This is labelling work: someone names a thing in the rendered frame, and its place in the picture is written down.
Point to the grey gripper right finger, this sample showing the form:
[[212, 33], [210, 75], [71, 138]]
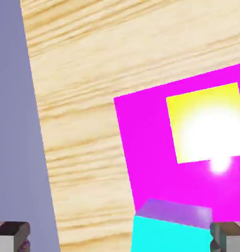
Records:
[[230, 236]]

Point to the small yellow cube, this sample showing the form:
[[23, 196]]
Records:
[[206, 126]]

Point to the large magenta box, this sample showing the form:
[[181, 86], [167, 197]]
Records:
[[149, 157]]

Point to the small cyan cube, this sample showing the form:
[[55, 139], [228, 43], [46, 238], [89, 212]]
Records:
[[169, 234]]

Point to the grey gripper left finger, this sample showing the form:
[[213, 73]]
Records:
[[15, 234]]

